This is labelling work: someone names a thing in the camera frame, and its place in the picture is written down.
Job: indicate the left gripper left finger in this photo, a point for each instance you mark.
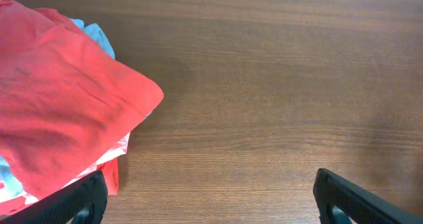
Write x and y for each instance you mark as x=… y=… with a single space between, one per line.
x=82 y=202

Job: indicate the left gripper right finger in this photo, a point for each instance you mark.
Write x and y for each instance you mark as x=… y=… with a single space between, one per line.
x=341 y=201

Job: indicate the red soccer t-shirt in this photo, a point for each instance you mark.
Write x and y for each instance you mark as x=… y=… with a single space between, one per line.
x=66 y=101

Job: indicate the red folded garment bottom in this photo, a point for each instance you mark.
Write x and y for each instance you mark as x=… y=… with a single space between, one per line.
x=111 y=176

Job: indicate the grey folded shirt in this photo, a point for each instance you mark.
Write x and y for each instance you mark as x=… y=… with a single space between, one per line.
x=97 y=35

